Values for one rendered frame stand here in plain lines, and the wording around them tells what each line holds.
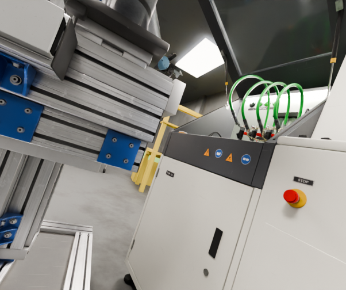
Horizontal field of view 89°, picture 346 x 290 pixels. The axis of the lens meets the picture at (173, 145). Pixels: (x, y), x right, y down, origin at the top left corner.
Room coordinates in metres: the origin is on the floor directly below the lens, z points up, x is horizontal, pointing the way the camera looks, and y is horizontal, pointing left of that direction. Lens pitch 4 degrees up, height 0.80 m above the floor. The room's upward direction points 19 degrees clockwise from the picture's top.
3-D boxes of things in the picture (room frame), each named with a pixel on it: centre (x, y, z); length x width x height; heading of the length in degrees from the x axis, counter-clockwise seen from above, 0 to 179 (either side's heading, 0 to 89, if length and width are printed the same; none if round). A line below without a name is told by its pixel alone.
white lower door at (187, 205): (0.88, -0.14, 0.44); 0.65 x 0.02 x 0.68; 32
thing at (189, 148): (0.89, -0.15, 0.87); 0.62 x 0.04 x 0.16; 32
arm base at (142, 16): (0.45, 0.23, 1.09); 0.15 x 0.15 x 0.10
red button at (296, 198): (0.49, -0.36, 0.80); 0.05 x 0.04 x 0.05; 32
